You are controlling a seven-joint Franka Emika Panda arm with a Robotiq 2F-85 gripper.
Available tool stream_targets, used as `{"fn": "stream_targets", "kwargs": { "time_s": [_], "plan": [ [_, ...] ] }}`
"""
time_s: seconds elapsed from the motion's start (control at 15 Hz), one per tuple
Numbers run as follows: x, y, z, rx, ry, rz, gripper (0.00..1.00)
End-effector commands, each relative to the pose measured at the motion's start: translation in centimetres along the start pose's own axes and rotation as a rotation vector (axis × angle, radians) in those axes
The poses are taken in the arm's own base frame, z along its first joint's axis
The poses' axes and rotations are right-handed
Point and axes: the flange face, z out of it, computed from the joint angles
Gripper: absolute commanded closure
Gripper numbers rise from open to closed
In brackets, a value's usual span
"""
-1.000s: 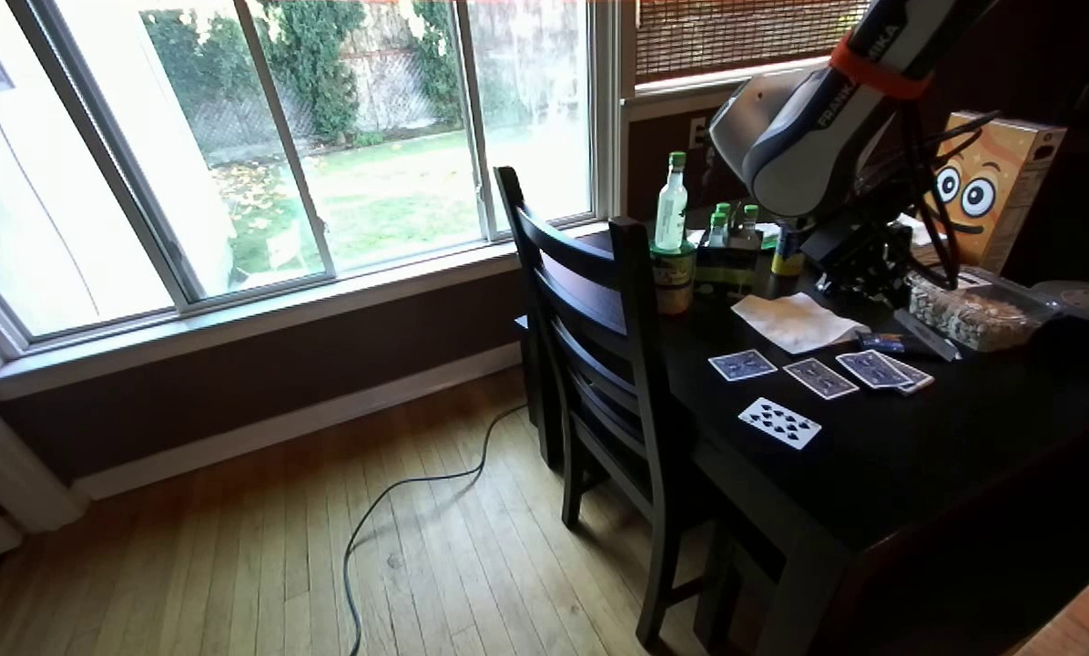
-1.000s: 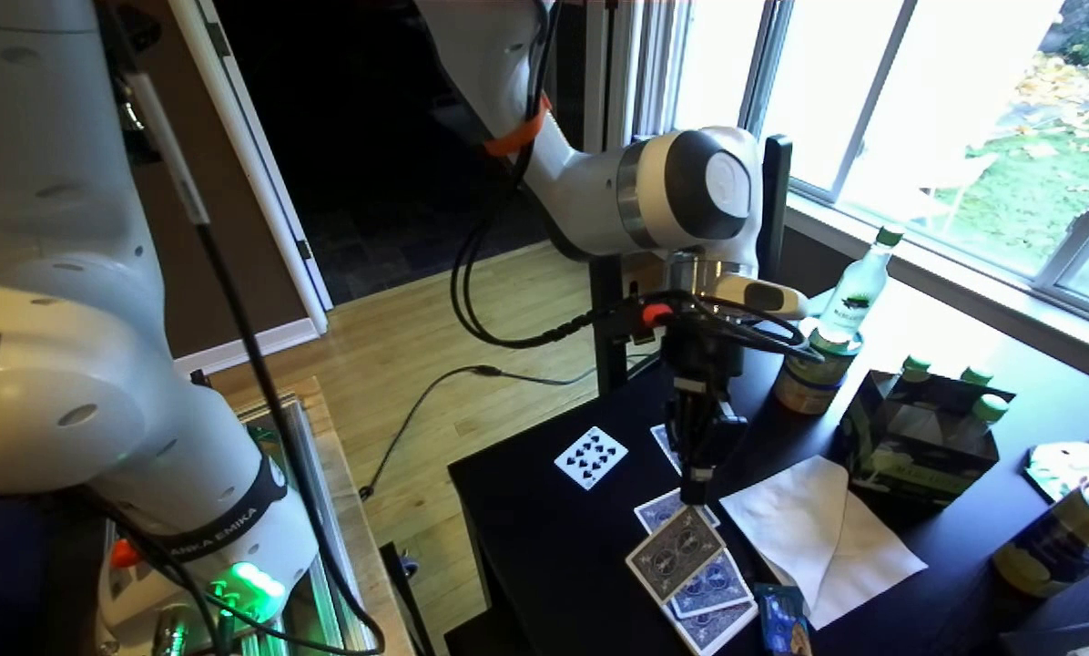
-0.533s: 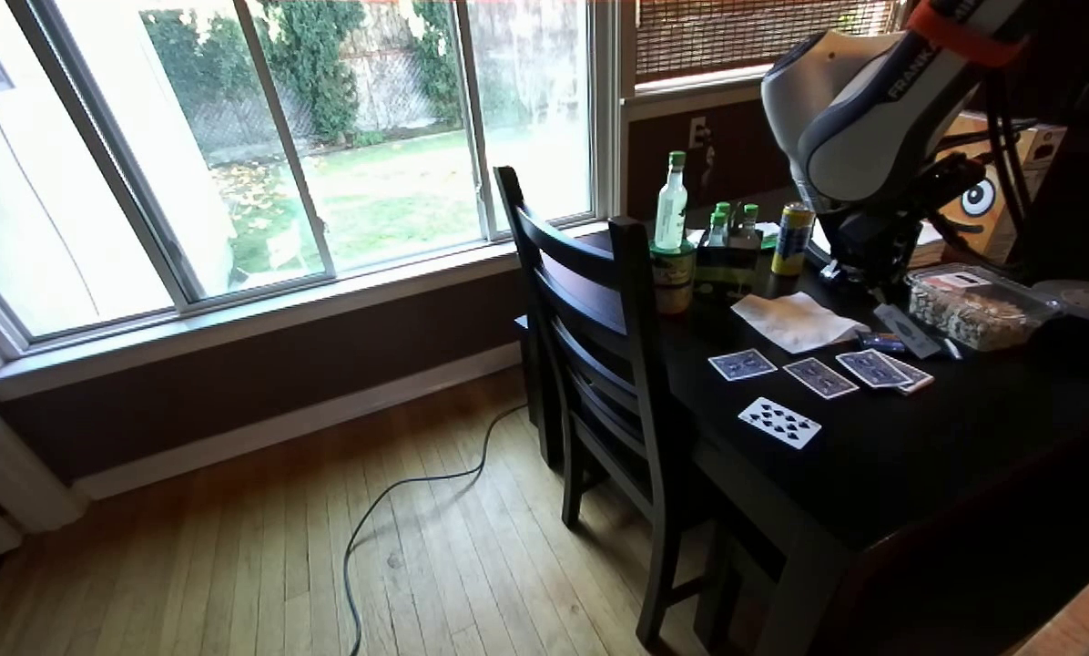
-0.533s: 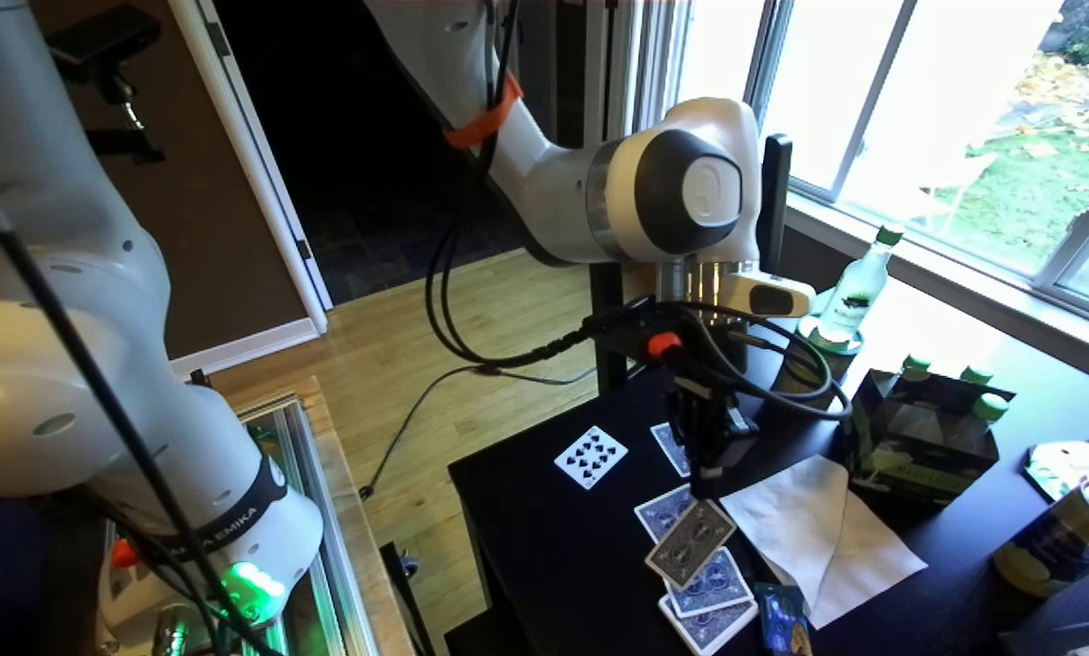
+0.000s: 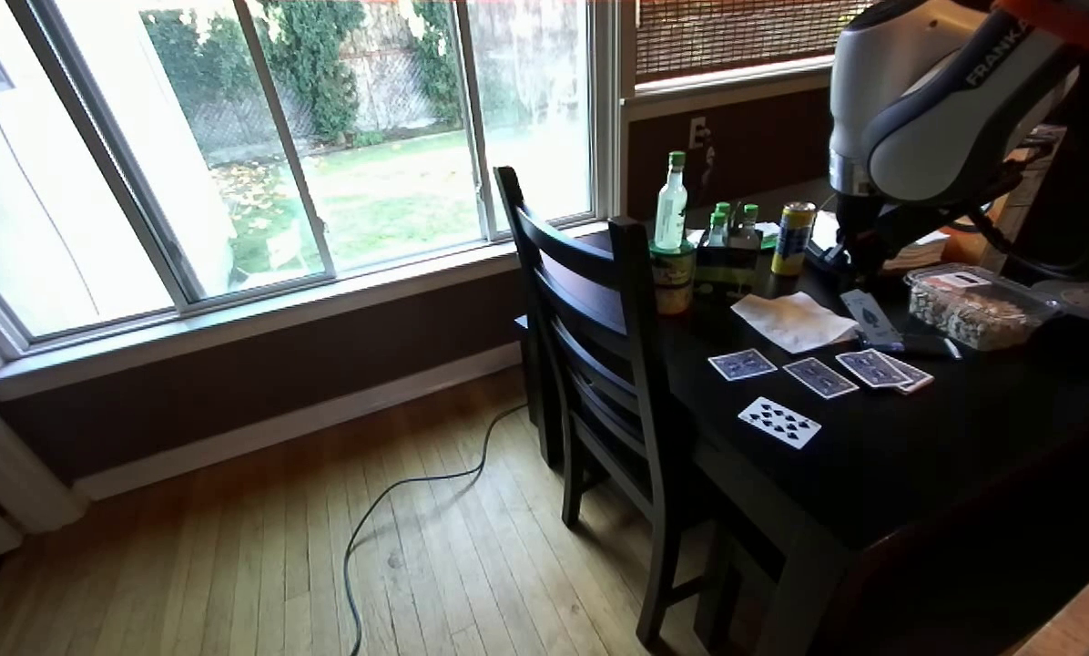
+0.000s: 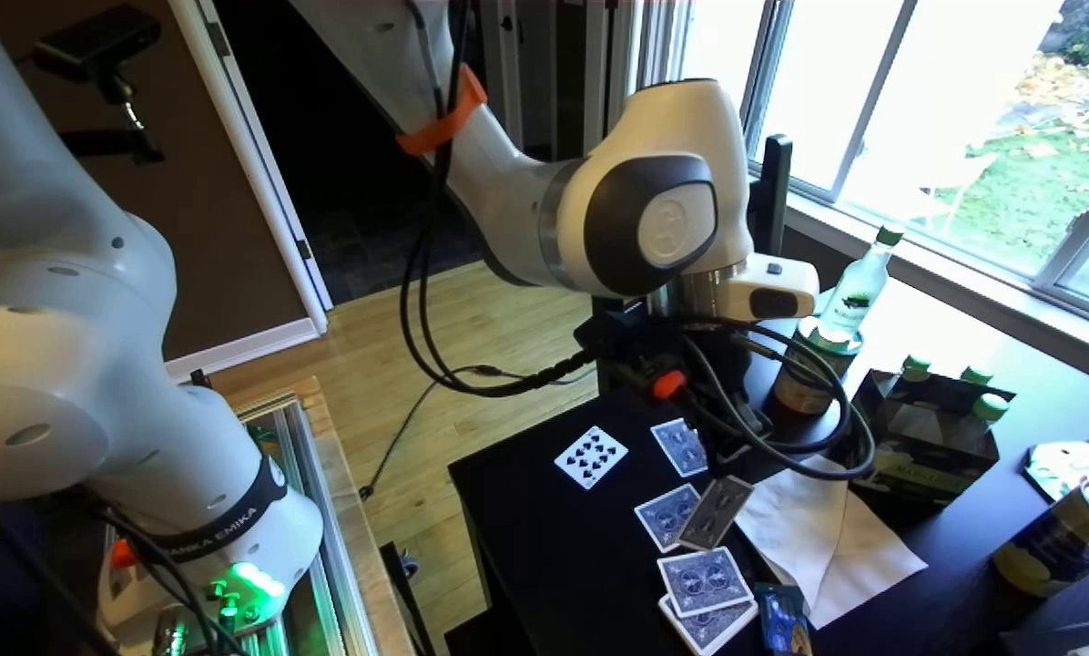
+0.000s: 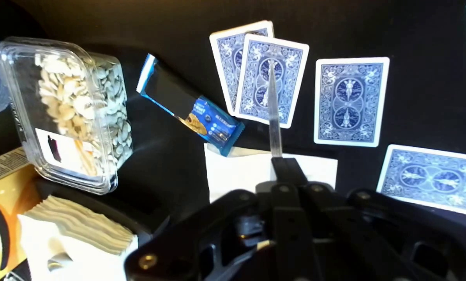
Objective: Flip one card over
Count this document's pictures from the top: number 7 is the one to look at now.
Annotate white paper napkin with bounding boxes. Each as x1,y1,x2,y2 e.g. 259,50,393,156
203,144,342,205

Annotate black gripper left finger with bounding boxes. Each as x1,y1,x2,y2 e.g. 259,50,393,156
125,180,279,281

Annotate clear plastic seed container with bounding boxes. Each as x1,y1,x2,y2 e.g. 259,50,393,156
0,35,136,197

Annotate blue-backed playing card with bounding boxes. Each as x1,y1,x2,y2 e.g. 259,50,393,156
267,66,285,159
234,33,312,131
207,19,276,117
312,55,391,150
374,142,466,217

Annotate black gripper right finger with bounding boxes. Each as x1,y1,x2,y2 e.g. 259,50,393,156
271,156,466,281

